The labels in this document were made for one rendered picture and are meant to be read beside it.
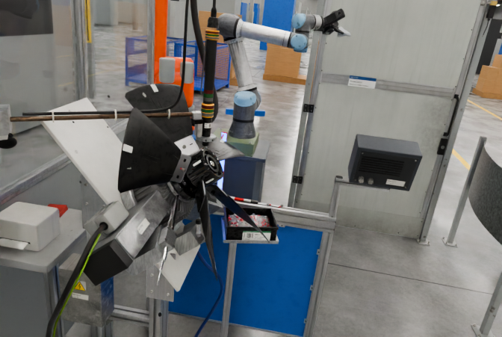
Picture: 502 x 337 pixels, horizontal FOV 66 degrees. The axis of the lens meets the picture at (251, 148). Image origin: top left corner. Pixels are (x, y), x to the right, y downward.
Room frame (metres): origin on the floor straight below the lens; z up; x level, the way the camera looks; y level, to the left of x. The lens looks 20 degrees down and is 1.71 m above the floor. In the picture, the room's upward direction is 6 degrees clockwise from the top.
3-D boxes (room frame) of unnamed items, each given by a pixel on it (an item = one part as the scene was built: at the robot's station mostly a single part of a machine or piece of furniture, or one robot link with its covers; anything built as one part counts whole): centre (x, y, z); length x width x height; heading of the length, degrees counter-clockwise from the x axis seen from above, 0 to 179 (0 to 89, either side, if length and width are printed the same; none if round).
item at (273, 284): (1.62, 0.02, 0.45); 0.82 x 0.02 x 0.66; 84
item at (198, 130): (1.27, 0.17, 1.32); 0.09 x 0.07 x 0.10; 119
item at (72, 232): (1.21, 0.72, 0.85); 0.36 x 0.24 x 0.03; 174
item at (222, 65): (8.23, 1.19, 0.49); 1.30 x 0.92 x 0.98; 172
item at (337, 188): (1.57, -0.40, 0.96); 0.03 x 0.03 x 0.20; 84
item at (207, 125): (1.27, 0.16, 1.48); 0.04 x 0.04 x 0.46
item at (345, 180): (1.56, -0.51, 1.04); 0.24 x 0.03 x 0.03; 84
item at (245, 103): (2.02, 0.06, 1.23); 0.13 x 0.12 x 0.14; 170
